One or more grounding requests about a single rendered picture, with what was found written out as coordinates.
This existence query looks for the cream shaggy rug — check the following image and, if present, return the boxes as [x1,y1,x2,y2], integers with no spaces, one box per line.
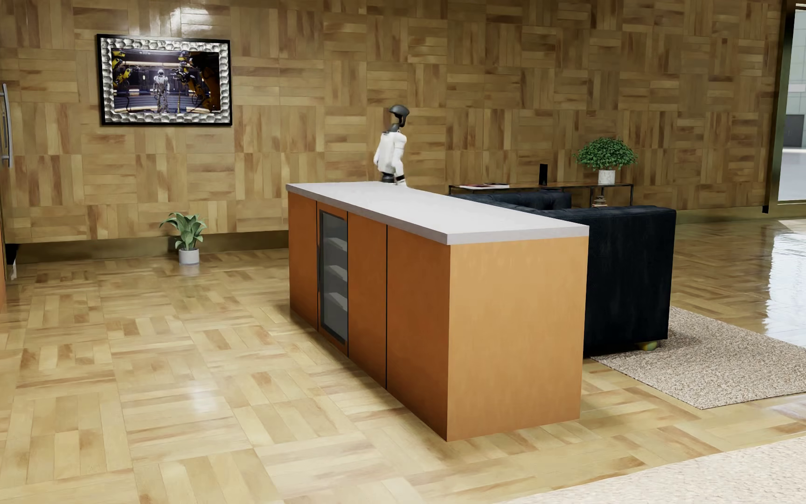
[503,427,806,504]

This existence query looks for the black sofa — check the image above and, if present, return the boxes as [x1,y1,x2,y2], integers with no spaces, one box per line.
[451,189,677,358]

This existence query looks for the wooden kitchen island counter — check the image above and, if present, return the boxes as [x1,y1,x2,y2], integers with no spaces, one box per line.
[285,181,590,442]

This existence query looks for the white humanoid robot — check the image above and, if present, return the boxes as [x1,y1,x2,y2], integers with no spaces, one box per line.
[373,104,411,187]

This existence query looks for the bushy green potted plant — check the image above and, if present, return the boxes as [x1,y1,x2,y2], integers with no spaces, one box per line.
[576,137,638,186]

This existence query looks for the silver framed wall picture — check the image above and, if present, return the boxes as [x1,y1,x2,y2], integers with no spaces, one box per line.
[97,34,233,127]

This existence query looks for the glass door wine cooler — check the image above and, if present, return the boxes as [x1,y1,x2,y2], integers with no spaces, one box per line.
[318,209,350,347]

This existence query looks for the small leafy potted plant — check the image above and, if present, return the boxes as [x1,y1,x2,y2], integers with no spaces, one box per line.
[159,212,208,266]

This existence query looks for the beige speckled rug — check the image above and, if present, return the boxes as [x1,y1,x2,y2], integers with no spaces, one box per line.
[591,306,806,410]

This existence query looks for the steel refrigerator handle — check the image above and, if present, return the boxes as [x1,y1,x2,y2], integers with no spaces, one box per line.
[0,82,14,169]

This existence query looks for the dark console table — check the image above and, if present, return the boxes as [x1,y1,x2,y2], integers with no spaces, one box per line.
[448,181,635,208]

